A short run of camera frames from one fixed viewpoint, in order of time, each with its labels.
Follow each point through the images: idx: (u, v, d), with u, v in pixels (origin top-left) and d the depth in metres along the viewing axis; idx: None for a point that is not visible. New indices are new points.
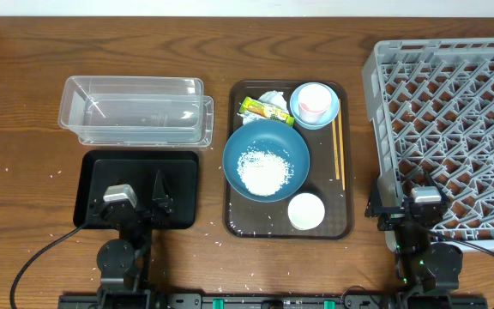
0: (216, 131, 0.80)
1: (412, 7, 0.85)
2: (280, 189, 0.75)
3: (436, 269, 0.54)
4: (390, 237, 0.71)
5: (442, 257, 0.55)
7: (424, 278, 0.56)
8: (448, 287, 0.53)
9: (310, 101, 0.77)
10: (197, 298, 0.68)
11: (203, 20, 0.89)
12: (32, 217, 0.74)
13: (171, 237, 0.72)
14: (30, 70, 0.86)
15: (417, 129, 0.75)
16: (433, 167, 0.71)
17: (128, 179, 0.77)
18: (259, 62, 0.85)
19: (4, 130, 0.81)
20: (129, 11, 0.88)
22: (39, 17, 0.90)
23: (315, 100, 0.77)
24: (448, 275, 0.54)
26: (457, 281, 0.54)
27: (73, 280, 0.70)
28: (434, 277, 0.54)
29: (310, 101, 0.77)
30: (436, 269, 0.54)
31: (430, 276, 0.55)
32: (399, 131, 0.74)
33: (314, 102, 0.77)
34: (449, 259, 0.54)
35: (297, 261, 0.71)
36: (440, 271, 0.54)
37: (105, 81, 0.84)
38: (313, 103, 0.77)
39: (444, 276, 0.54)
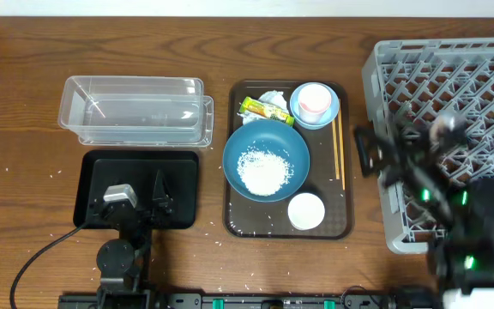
0: (216, 131, 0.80)
1: (412, 7, 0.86)
2: (280, 189, 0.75)
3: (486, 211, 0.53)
4: (390, 238, 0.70)
5: (490, 192, 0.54)
7: (466, 216, 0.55)
8: None
9: (316, 99, 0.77)
10: (196, 298, 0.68)
11: (203, 20, 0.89)
12: (32, 217, 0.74)
13: (171, 237, 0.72)
14: (30, 70, 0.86)
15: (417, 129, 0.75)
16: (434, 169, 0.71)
17: (128, 179, 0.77)
18: (259, 62, 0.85)
19: (5, 130, 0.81)
20: (129, 11, 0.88)
22: (39, 17, 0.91)
23: (319, 98, 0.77)
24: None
26: None
27: (73, 280, 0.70)
28: (483, 213, 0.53)
29: (316, 98, 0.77)
30: (484, 204, 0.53)
31: (476, 213, 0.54)
32: None
33: (318, 99, 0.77)
34: None
35: (297, 261, 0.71)
36: (490, 206, 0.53)
37: (105, 81, 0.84)
38: (318, 100, 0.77)
39: (493, 210, 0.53)
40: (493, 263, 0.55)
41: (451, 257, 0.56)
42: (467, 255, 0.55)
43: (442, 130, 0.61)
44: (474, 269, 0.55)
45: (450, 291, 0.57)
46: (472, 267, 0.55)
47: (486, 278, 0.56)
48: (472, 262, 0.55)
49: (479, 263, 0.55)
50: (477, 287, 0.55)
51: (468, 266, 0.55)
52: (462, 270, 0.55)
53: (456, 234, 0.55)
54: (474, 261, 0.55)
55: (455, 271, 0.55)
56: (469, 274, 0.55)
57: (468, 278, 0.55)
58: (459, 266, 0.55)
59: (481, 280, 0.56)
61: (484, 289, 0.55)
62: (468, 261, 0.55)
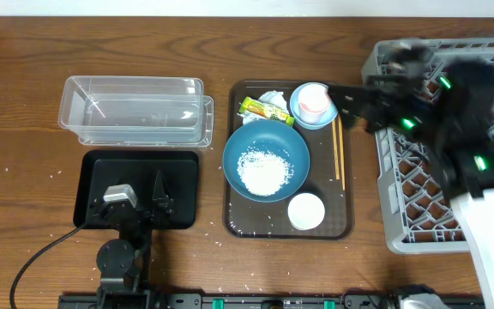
0: (216, 131, 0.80)
1: (412, 7, 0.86)
2: (280, 189, 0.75)
3: (469, 100, 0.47)
4: (389, 238, 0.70)
5: (464, 65, 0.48)
7: (454, 88, 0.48)
8: (486, 88, 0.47)
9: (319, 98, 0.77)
10: (197, 298, 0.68)
11: (203, 19, 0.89)
12: (32, 217, 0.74)
13: (171, 237, 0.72)
14: (30, 70, 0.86)
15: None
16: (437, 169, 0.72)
17: (128, 179, 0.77)
18: (259, 62, 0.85)
19: (5, 130, 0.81)
20: (129, 11, 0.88)
22: (39, 17, 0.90)
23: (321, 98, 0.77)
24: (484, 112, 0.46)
26: (491, 81, 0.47)
27: (73, 280, 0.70)
28: (467, 85, 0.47)
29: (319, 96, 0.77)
30: (466, 77, 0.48)
31: (465, 87, 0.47)
32: None
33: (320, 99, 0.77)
34: (486, 71, 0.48)
35: (297, 261, 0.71)
36: (472, 77, 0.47)
37: (105, 81, 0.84)
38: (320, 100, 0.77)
39: (477, 81, 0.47)
40: None
41: (454, 152, 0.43)
42: (477, 153, 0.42)
43: (405, 74, 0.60)
44: (485, 166, 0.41)
45: (456, 200, 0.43)
46: (484, 167, 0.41)
47: None
48: (482, 159, 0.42)
49: None
50: (490, 190, 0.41)
51: (477, 163, 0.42)
52: (470, 166, 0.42)
53: (447, 134, 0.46)
54: (486, 157, 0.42)
55: (465, 170, 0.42)
56: (480, 172, 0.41)
57: (481, 175, 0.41)
58: (467, 158, 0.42)
59: None
61: None
62: (475, 156, 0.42)
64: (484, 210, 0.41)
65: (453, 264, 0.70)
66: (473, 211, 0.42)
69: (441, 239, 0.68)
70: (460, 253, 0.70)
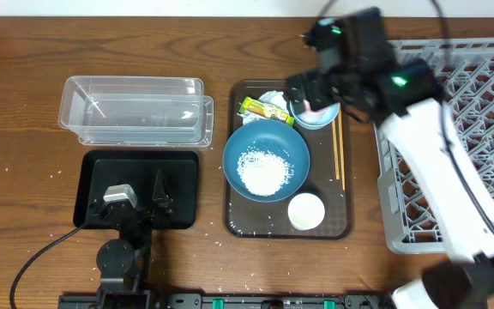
0: (216, 131, 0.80)
1: (412, 7, 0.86)
2: (280, 188, 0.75)
3: (356, 33, 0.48)
4: (389, 238, 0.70)
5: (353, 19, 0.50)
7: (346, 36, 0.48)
8: (362, 22, 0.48)
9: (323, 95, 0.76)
10: (196, 298, 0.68)
11: (203, 20, 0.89)
12: (32, 217, 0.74)
13: (171, 237, 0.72)
14: (30, 70, 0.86)
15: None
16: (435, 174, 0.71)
17: (128, 179, 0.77)
18: (259, 62, 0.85)
19: (5, 130, 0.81)
20: (129, 11, 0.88)
22: (39, 17, 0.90)
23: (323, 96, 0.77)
24: (374, 39, 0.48)
26: (367, 12, 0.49)
27: (73, 280, 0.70)
28: (343, 32, 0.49)
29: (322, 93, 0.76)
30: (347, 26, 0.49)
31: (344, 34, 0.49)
32: None
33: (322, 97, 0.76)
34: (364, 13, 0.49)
35: (297, 261, 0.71)
36: (352, 24, 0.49)
37: (105, 81, 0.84)
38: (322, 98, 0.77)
39: (353, 23, 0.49)
40: (416, 64, 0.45)
41: (373, 78, 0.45)
42: (390, 72, 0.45)
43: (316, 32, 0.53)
44: (402, 81, 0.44)
45: (386, 130, 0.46)
46: (400, 83, 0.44)
47: (421, 82, 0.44)
48: (398, 75, 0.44)
49: (406, 81, 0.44)
50: (416, 106, 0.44)
51: (391, 78, 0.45)
52: (390, 87, 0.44)
53: (356, 70, 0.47)
54: (400, 71, 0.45)
55: (385, 92, 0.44)
56: (405, 91, 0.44)
57: (405, 93, 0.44)
58: (382, 77, 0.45)
59: (415, 84, 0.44)
61: (423, 104, 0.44)
62: (391, 76, 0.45)
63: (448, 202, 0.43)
64: (411, 130, 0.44)
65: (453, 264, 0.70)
66: (402, 130, 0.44)
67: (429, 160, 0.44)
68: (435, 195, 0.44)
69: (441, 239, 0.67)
70: None
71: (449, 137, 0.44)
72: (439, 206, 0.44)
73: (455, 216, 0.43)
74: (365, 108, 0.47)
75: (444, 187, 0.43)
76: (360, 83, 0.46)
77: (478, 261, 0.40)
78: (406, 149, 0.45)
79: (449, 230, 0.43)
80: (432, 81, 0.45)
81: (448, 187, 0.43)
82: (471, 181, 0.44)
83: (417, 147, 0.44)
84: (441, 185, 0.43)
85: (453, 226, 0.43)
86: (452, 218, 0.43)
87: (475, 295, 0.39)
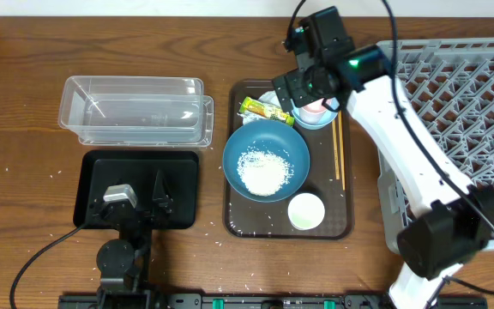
0: (216, 131, 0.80)
1: (412, 7, 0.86)
2: (280, 188, 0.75)
3: (319, 29, 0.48)
4: (389, 237, 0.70)
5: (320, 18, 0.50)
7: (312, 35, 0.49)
8: (324, 20, 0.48)
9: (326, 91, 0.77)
10: (197, 298, 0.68)
11: (203, 19, 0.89)
12: (32, 217, 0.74)
13: (171, 237, 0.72)
14: (30, 70, 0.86)
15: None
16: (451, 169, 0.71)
17: (128, 179, 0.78)
18: (259, 62, 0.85)
19: (5, 130, 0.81)
20: (129, 11, 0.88)
22: (39, 17, 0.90)
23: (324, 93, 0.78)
24: (336, 33, 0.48)
26: (330, 10, 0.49)
27: (73, 280, 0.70)
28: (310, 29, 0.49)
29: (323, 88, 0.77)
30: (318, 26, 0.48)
31: (310, 33, 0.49)
32: None
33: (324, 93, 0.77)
34: (330, 15, 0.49)
35: (297, 261, 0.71)
36: (316, 21, 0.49)
37: (105, 81, 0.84)
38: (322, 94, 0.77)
39: (322, 21, 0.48)
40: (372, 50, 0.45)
41: (335, 62, 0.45)
42: (347, 57, 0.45)
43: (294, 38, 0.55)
44: (355, 62, 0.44)
45: (350, 101, 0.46)
46: (354, 64, 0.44)
47: (373, 66, 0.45)
48: (352, 57, 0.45)
49: (362, 64, 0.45)
50: (370, 81, 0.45)
51: (346, 59, 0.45)
52: (349, 71, 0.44)
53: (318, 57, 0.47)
54: (355, 54, 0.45)
55: (346, 76, 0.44)
56: (363, 72, 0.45)
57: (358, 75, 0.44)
58: (337, 58, 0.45)
59: (369, 69, 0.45)
61: (377, 78, 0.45)
62: (347, 60, 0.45)
63: (406, 158, 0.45)
64: (369, 102, 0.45)
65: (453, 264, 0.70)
66: (361, 104, 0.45)
67: (389, 127, 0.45)
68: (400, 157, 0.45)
69: None
70: None
71: (400, 100, 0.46)
72: (400, 163, 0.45)
73: (415, 171, 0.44)
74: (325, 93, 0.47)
75: (400, 145, 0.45)
76: (324, 66, 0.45)
77: (435, 209, 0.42)
78: (366, 117, 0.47)
79: (411, 184, 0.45)
80: (385, 69, 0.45)
81: (405, 145, 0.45)
82: (424, 137, 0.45)
83: (373, 112, 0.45)
84: (399, 143, 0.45)
85: (413, 178, 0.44)
86: (412, 172, 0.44)
87: (442, 242, 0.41)
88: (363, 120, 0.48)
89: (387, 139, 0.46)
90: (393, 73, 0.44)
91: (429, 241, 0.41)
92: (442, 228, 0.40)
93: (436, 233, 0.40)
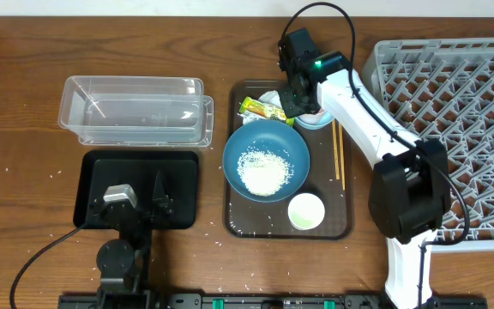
0: (216, 131, 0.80)
1: (412, 7, 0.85)
2: (280, 189, 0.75)
3: (292, 45, 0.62)
4: None
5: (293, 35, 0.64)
7: (289, 51, 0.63)
8: (295, 37, 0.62)
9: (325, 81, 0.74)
10: (197, 298, 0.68)
11: (202, 19, 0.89)
12: (32, 217, 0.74)
13: (171, 237, 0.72)
14: (30, 70, 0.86)
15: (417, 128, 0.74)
16: (457, 167, 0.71)
17: (128, 179, 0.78)
18: (258, 62, 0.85)
19: (5, 130, 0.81)
20: (128, 10, 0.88)
22: (39, 17, 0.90)
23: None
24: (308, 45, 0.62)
26: (300, 29, 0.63)
27: (73, 280, 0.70)
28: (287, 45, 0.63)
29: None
30: (291, 42, 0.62)
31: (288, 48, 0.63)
32: (420, 131, 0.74)
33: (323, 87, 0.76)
34: (300, 33, 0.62)
35: (298, 261, 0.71)
36: (291, 39, 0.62)
37: (105, 81, 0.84)
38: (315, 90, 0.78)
39: (293, 39, 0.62)
40: (334, 54, 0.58)
41: (305, 65, 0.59)
42: (313, 62, 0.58)
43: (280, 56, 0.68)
44: (319, 63, 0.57)
45: (320, 93, 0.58)
46: (319, 64, 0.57)
47: (334, 65, 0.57)
48: (317, 60, 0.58)
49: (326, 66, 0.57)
50: (333, 75, 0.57)
51: (312, 63, 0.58)
52: (315, 72, 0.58)
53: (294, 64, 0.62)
54: (321, 58, 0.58)
55: (313, 76, 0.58)
56: (328, 70, 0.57)
57: (322, 75, 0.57)
58: (306, 63, 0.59)
59: (331, 69, 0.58)
61: (337, 72, 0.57)
62: (313, 63, 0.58)
63: (362, 125, 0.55)
64: (332, 87, 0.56)
65: (453, 264, 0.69)
66: (328, 90, 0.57)
67: (348, 104, 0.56)
68: (358, 125, 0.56)
69: (441, 238, 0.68)
70: (460, 253, 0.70)
71: (355, 82, 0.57)
72: (360, 133, 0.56)
73: (371, 136, 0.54)
74: (303, 93, 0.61)
75: (358, 118, 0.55)
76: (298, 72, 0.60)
77: (386, 161, 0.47)
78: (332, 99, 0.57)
79: (369, 146, 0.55)
80: (345, 66, 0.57)
81: (361, 116, 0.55)
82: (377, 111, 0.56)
83: (335, 94, 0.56)
84: (357, 116, 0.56)
85: (370, 142, 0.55)
86: (368, 136, 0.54)
87: (393, 190, 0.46)
88: (329, 104, 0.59)
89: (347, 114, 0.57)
90: (349, 67, 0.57)
91: (388, 197, 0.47)
92: (397, 184, 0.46)
93: (393, 188, 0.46)
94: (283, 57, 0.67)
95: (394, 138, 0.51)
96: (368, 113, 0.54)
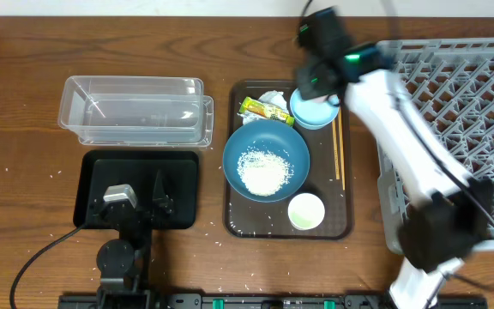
0: (216, 131, 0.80)
1: (412, 7, 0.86)
2: (280, 189, 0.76)
3: (322, 27, 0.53)
4: (389, 237, 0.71)
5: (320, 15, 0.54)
7: (314, 33, 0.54)
8: (323, 17, 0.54)
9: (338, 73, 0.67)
10: (197, 298, 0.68)
11: (203, 19, 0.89)
12: (32, 217, 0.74)
13: (171, 237, 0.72)
14: (30, 70, 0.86)
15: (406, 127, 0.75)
16: None
17: (128, 179, 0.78)
18: (258, 62, 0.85)
19: (5, 130, 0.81)
20: (128, 10, 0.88)
22: (39, 17, 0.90)
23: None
24: (336, 28, 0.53)
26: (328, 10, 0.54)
27: (73, 280, 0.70)
28: (314, 27, 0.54)
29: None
30: (319, 23, 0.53)
31: (314, 29, 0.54)
32: None
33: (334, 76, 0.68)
34: (329, 16, 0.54)
35: (298, 261, 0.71)
36: (319, 21, 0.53)
37: (105, 81, 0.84)
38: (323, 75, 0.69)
39: (323, 21, 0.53)
40: (370, 47, 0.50)
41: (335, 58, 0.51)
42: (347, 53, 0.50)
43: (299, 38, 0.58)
44: (355, 56, 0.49)
45: (352, 98, 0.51)
46: (354, 58, 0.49)
47: (371, 61, 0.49)
48: (352, 52, 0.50)
49: (360, 61, 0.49)
50: (370, 75, 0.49)
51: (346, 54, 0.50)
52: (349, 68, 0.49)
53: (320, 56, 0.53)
54: (354, 50, 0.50)
55: (346, 73, 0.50)
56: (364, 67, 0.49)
57: (358, 68, 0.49)
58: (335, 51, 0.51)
59: (367, 64, 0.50)
61: (373, 73, 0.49)
62: (346, 55, 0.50)
63: (405, 145, 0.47)
64: (371, 92, 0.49)
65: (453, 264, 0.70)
66: (363, 93, 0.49)
67: (387, 116, 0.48)
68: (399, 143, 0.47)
69: None
70: None
71: (398, 91, 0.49)
72: (400, 154, 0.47)
73: (408, 159, 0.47)
74: (329, 89, 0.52)
75: (395, 131, 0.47)
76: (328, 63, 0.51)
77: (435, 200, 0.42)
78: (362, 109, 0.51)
79: (408, 172, 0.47)
80: (382, 63, 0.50)
81: (402, 133, 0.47)
82: (420, 125, 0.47)
83: (372, 101, 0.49)
84: (399, 134, 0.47)
85: (411, 168, 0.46)
86: (407, 159, 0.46)
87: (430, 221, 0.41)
88: (364, 112, 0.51)
89: (378, 126, 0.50)
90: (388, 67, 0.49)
91: (426, 231, 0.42)
92: (436, 216, 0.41)
93: (441, 233, 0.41)
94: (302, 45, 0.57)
95: (442, 167, 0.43)
96: (411, 130, 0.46)
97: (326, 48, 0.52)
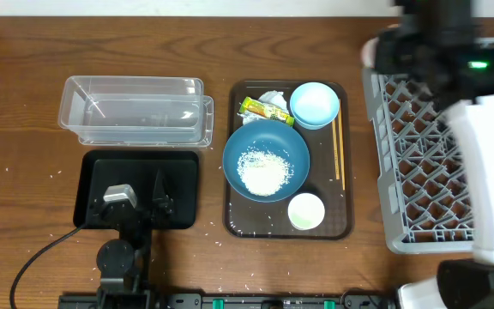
0: (216, 131, 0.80)
1: None
2: (280, 189, 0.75)
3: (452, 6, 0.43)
4: (389, 238, 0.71)
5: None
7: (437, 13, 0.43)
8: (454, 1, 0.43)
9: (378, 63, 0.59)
10: (197, 298, 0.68)
11: (203, 19, 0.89)
12: (32, 217, 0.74)
13: (171, 237, 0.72)
14: (30, 70, 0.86)
15: (395, 129, 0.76)
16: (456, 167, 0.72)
17: (128, 179, 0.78)
18: (258, 62, 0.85)
19: (5, 130, 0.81)
20: (128, 11, 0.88)
22: (39, 17, 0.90)
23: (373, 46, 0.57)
24: (466, 11, 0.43)
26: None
27: (73, 280, 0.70)
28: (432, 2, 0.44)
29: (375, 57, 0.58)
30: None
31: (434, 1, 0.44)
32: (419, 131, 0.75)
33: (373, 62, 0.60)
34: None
35: (298, 261, 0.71)
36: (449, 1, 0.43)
37: (105, 81, 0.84)
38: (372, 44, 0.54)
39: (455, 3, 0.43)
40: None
41: (451, 56, 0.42)
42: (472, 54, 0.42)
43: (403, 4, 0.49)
44: (481, 66, 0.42)
45: (452, 113, 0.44)
46: (481, 66, 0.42)
47: None
48: (480, 59, 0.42)
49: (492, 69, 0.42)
50: (486, 96, 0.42)
51: (471, 58, 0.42)
52: (470, 70, 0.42)
53: (430, 45, 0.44)
54: (481, 57, 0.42)
55: (461, 72, 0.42)
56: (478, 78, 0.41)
57: (478, 78, 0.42)
58: (465, 56, 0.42)
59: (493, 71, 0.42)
61: (493, 97, 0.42)
62: (472, 60, 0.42)
63: None
64: (484, 114, 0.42)
65: None
66: (477, 115, 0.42)
67: (493, 150, 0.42)
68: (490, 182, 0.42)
69: (441, 238, 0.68)
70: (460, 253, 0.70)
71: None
72: (486, 196, 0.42)
73: None
74: (431, 85, 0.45)
75: None
76: (434, 61, 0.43)
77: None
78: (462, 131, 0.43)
79: (484, 218, 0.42)
80: None
81: None
82: None
83: (483, 129, 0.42)
84: None
85: None
86: (492, 202, 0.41)
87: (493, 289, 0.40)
88: (465, 131, 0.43)
89: (477, 165, 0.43)
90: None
91: (481, 287, 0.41)
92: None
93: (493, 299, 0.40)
94: (414, 17, 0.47)
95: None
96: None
97: (441, 41, 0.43)
